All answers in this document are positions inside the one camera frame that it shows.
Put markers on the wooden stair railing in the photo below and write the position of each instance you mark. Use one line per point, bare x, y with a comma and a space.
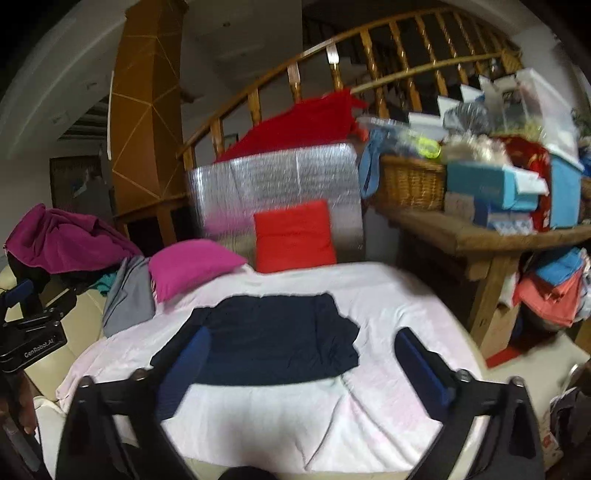
332, 53

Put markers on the blue plastic bin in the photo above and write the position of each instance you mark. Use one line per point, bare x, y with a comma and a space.
565, 194

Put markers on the grey garment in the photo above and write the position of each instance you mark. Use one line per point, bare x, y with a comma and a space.
129, 300

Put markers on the blue folded cloth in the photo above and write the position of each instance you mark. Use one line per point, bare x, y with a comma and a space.
558, 267

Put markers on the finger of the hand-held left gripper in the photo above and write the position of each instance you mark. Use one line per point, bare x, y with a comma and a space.
16, 295
57, 302

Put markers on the red blanket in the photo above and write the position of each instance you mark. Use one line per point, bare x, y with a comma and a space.
300, 124

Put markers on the teal cloth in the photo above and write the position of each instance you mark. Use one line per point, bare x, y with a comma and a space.
105, 282

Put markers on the clear plastic box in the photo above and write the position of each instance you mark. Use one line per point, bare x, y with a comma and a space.
535, 106

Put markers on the silver foil insulation panel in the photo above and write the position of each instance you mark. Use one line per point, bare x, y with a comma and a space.
277, 180

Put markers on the white blanket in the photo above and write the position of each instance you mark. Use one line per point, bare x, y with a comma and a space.
300, 415

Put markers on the wicker basket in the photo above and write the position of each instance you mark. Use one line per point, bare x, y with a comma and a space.
411, 184

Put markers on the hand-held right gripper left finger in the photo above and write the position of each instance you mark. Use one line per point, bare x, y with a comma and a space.
184, 369

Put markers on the red floor mat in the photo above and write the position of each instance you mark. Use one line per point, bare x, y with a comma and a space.
505, 357

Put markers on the dark framed wall picture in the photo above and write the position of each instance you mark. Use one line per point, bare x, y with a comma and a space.
74, 184

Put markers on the grey plastic bag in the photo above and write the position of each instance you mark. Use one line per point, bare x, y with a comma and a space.
466, 117

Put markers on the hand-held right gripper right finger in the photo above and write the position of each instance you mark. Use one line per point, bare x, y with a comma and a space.
425, 369

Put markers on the yellow-green plastic bag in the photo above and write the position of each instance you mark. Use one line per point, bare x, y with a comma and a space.
422, 145

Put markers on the navy blue jacket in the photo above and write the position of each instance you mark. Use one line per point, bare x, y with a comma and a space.
277, 337

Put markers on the red printed cloth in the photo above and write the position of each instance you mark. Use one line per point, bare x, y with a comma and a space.
531, 175

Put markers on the black garment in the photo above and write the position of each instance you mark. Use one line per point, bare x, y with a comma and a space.
32, 273

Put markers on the coral folded cloth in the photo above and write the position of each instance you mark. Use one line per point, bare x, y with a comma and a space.
549, 300

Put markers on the cream leather sofa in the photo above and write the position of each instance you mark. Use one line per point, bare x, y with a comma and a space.
85, 323

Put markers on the light blue cardboard box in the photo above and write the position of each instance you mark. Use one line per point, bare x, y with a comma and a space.
480, 184

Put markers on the red pillow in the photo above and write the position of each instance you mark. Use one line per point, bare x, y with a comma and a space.
295, 235

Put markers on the magenta garment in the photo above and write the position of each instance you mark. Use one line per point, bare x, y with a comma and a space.
69, 240

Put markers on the wooden table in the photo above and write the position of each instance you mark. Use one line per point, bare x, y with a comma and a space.
461, 235

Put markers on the magenta pillow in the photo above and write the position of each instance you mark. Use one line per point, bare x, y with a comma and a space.
194, 267

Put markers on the wooden pillar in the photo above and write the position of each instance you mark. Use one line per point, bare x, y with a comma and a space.
143, 115

